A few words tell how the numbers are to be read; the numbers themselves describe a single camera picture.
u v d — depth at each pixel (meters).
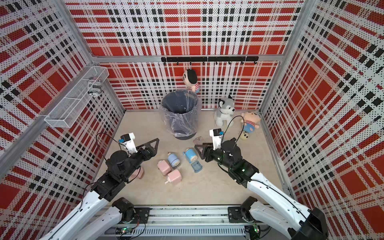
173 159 0.85
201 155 0.64
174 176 0.81
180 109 1.01
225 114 1.04
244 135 1.01
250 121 1.05
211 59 0.88
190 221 0.73
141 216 0.73
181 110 1.01
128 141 0.61
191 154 0.89
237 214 0.74
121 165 0.52
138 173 0.62
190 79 0.91
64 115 0.69
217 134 0.63
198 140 0.73
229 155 0.52
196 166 0.91
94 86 0.78
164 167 0.84
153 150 0.63
